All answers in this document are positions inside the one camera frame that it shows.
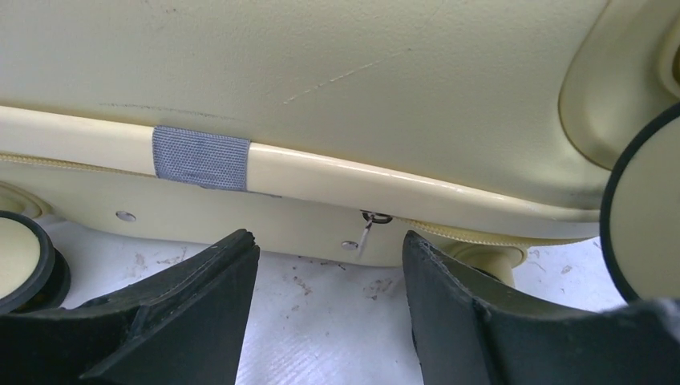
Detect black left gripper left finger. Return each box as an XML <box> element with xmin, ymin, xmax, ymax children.
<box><xmin>1</xmin><ymin>229</ymin><xmax>260</xmax><ymax>384</ymax></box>

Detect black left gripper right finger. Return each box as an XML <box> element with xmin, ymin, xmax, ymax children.
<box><xmin>403</xmin><ymin>231</ymin><xmax>679</xmax><ymax>384</ymax></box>

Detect yellow suitcase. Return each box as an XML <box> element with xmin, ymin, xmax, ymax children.
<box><xmin>1</xmin><ymin>1</ymin><xmax>679</xmax><ymax>302</ymax></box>

